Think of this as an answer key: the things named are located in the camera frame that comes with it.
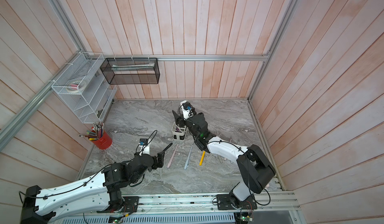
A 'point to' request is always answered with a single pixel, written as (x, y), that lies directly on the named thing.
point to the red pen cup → (104, 142)
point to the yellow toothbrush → (201, 159)
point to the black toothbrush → (167, 147)
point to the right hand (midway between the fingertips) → (178, 108)
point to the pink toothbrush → (172, 156)
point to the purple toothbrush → (177, 129)
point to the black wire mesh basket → (131, 70)
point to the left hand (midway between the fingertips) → (156, 154)
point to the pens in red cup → (96, 132)
